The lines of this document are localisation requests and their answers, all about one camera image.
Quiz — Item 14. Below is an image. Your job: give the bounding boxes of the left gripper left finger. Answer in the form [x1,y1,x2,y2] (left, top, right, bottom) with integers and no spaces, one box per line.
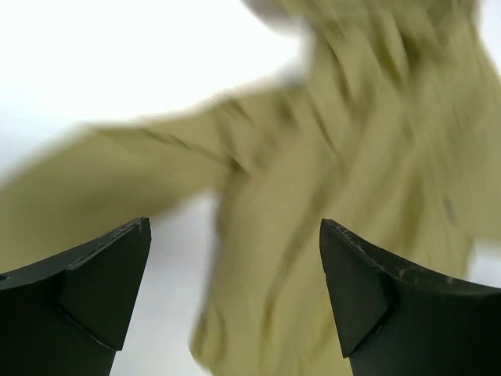
[1,218,151,376]

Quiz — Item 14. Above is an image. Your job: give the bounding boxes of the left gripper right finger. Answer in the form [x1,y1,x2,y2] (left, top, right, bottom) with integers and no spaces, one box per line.
[319,219,500,376]

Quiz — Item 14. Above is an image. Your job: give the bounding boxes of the olive green jacket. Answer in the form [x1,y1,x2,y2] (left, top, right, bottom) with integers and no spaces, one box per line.
[1,1,500,375]

